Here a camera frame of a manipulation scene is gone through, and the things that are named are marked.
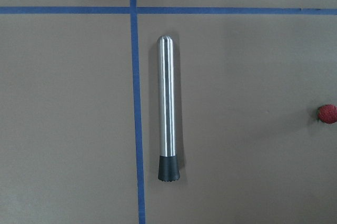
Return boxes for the steel muddler black tip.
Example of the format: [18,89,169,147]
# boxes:
[157,35,180,182]

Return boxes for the red strawberry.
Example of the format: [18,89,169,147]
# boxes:
[316,104,336,124]

